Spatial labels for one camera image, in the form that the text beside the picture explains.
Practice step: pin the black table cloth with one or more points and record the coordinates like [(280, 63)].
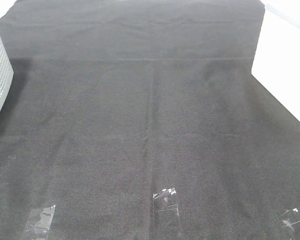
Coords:
[(114, 100)]

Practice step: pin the middle clear tape piece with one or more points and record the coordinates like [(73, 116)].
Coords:
[(165, 202)]

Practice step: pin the clear tape piece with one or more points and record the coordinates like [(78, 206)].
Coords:
[(288, 218), (39, 223), (165, 202)]

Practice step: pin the white slotted storage box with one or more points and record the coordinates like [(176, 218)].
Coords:
[(276, 63)]

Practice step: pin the left clear tape piece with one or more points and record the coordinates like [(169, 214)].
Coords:
[(39, 223)]

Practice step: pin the right clear tape piece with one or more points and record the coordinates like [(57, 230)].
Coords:
[(288, 218)]

